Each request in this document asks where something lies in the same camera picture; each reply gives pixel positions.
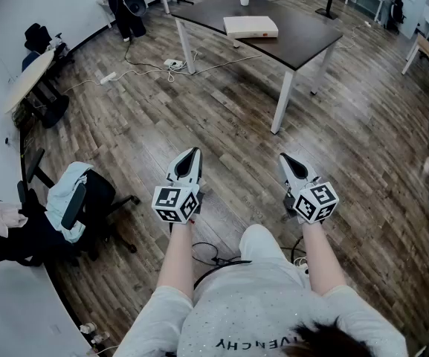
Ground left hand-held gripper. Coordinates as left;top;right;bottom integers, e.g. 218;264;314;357
150;147;206;225

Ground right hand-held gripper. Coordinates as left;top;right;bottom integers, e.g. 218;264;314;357
277;152;340;225

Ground person's left forearm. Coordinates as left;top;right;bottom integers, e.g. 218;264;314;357
155;219;196;300

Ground person's right forearm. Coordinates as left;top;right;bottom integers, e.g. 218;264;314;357
300;219;349;298

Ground person's light trousers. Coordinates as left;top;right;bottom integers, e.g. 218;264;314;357
239;224;286;263

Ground black office chair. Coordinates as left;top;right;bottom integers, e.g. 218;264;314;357
16;149;141;267

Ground light blue cloth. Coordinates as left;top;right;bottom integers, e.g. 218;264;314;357
45;161;94;244

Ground person's grey t-shirt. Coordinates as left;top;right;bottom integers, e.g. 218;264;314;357
113;257;408;357

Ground wooden table with white legs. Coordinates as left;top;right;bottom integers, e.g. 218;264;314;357
401;33;429;81

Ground round beige table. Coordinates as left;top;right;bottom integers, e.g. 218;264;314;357
4;48;70;129

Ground black garment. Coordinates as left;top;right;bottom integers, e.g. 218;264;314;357
0;208;81;268

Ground black swivel chair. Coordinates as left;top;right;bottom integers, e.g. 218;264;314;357
23;23;76;70

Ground white curved counter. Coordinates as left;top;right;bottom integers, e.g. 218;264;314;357
0;193;96;357

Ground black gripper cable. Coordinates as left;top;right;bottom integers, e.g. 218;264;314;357
191;242;252;289
280;236;309;266

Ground white floor cable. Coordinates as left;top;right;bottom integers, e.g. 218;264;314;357
61;50;263;92

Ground black floor cable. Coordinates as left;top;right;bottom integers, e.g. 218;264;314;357
124;39;170;68

